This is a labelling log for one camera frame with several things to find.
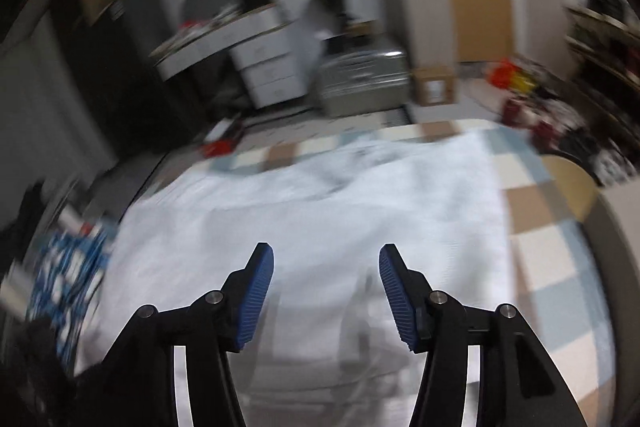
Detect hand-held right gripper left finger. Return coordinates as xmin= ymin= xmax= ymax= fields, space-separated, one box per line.
xmin=100 ymin=243 xmax=275 ymax=427

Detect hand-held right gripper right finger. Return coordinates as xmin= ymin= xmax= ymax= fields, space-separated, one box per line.
xmin=379 ymin=244 xmax=588 ymax=427

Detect light grey hoodie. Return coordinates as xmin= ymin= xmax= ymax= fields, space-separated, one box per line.
xmin=75 ymin=127 xmax=516 ymax=427

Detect red packet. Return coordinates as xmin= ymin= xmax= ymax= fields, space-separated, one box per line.
xmin=200 ymin=138 xmax=236 ymax=158

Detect checked bedsheet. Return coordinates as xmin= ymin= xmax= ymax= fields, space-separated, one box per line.
xmin=210 ymin=119 xmax=616 ymax=427

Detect blue plaid cloth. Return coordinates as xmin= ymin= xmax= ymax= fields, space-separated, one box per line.
xmin=25 ymin=222 xmax=121 ymax=358

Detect small cardboard parcel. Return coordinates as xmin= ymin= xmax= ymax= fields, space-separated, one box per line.
xmin=410 ymin=66 xmax=457 ymax=105

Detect silver suitcase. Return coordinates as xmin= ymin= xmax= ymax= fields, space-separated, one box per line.
xmin=315 ymin=47 xmax=413 ymax=118

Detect white desk with drawers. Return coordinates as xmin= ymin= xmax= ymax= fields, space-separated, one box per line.
xmin=152 ymin=4 xmax=311 ymax=110

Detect black wardrobe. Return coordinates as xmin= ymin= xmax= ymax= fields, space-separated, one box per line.
xmin=50 ymin=0 xmax=241 ymax=158

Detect red and yellow toys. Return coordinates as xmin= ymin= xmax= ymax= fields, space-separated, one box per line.
xmin=487 ymin=59 xmax=538 ymax=95

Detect small brown box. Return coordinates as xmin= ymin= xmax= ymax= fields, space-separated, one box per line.
xmin=347 ymin=19 xmax=381 ymax=40

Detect beige upright suitcase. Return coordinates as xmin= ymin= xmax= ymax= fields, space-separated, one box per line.
xmin=382 ymin=0 xmax=458 ymax=72

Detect wooden shoe rack with shoes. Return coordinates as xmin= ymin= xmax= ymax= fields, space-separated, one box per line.
xmin=550 ymin=0 xmax=640 ymax=78

